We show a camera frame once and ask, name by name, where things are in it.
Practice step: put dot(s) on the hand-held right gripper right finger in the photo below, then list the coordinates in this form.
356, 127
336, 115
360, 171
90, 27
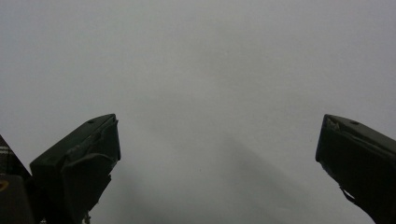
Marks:
361, 158

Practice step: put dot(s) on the dark plaid cloth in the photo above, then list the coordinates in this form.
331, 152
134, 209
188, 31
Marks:
9, 158

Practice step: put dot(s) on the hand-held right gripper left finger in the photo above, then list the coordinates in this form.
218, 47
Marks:
77, 168

